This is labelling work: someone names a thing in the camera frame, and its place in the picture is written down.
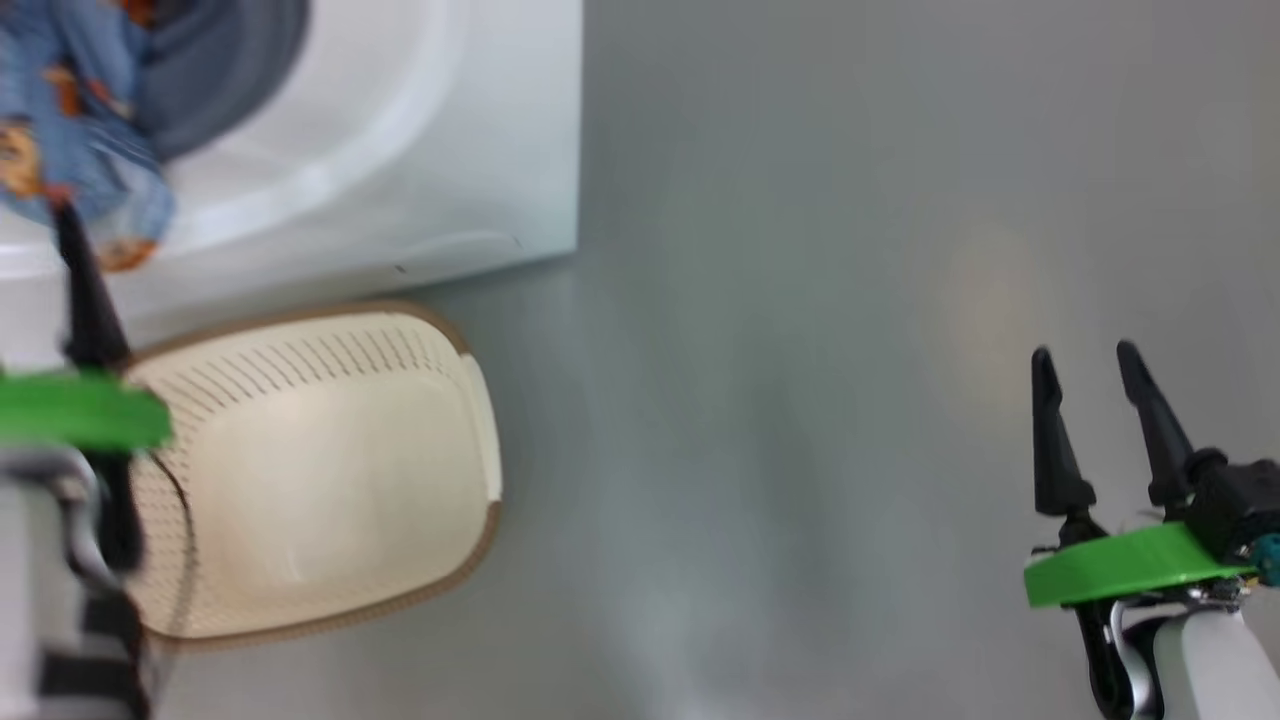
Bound grey rubber door gasket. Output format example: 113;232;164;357
135;0;311;161

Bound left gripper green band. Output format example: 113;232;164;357
0;203;175;453

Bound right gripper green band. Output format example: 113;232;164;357
1024;340;1280;611

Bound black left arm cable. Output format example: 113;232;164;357
98;452;148;573

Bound cream perforated laundry basket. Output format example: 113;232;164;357
120;302;503;651

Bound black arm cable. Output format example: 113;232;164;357
98;452;148;573
1075;600;1136;720

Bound blue bear print garment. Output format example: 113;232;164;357
0;0;177;273

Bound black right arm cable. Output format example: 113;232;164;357
1075;600;1136;720

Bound white front-load washing machine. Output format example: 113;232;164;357
0;0;584;371

